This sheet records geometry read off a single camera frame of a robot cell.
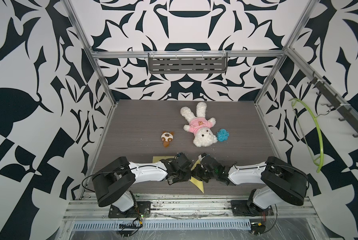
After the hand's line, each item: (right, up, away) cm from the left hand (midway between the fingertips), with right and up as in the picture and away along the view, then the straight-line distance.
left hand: (191, 174), depth 84 cm
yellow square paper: (+3, -3, -4) cm, 6 cm away
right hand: (-2, +1, 0) cm, 3 cm away
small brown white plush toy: (-15, +19, +12) cm, 27 cm away
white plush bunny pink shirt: (+7, +25, +10) cm, 28 cm away
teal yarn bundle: (+21, +20, +15) cm, 33 cm away
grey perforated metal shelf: (+1, +66, +10) cm, 66 cm away
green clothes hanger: (+54, +26, -19) cm, 63 cm away
